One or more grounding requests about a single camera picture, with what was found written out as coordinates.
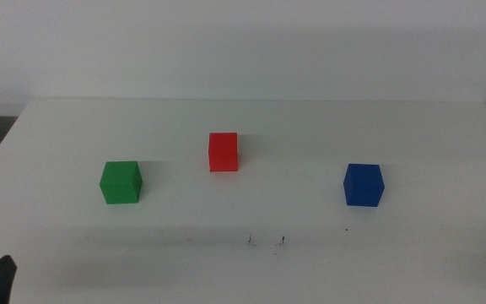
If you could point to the green cube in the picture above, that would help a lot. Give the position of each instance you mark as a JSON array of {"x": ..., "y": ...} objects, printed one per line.
[{"x": 120, "y": 183}]

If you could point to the red cube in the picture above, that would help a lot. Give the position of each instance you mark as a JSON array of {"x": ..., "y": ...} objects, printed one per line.
[{"x": 223, "y": 153}]

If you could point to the blue cube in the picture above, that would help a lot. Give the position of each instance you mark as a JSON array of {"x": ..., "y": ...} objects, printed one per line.
[{"x": 363, "y": 186}]

